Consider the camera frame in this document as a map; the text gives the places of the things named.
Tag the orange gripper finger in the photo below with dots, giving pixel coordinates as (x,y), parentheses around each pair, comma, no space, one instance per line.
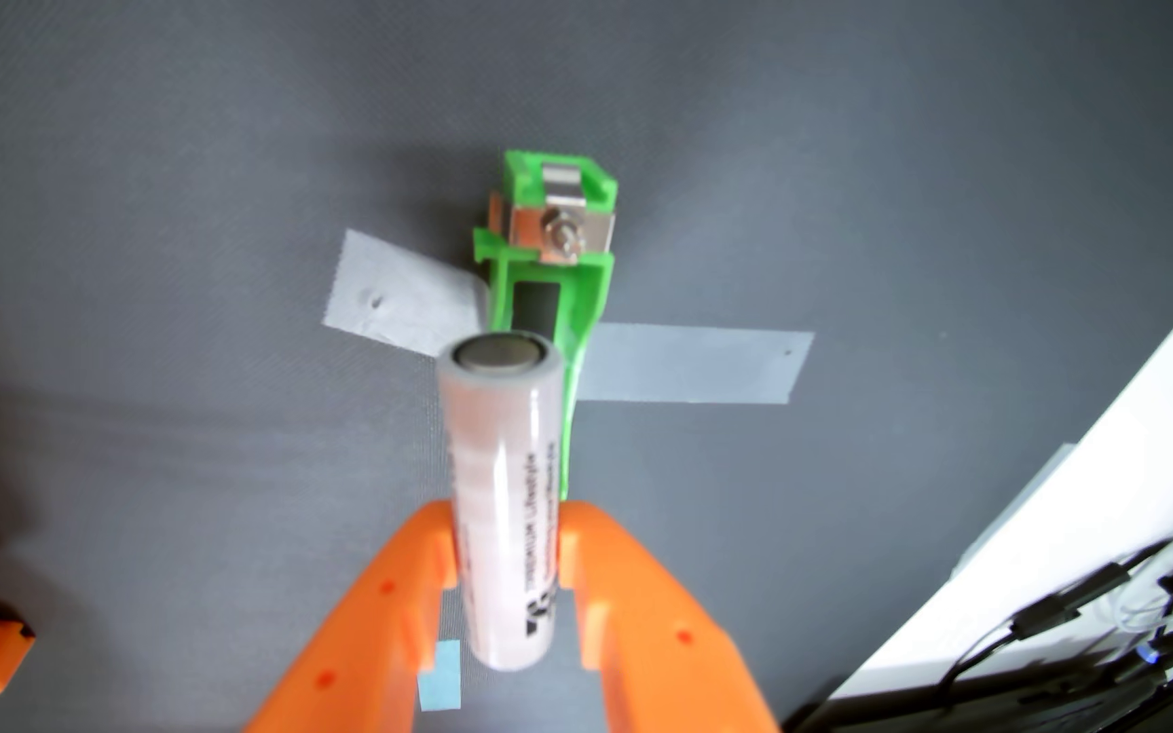
(658,641)
(362,641)

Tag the grey tape strip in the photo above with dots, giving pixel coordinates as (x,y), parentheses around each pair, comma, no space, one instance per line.
(688,363)
(393,295)

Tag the light blue tape square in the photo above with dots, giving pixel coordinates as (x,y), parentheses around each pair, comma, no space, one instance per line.
(441,682)

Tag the dark grey mat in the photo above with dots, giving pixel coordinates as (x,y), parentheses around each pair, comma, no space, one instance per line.
(138,305)

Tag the white cylindrical battery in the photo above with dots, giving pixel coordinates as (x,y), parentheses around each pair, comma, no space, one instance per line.
(500,489)

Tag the green battery holder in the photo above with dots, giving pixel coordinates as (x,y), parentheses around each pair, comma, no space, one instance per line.
(586,295)

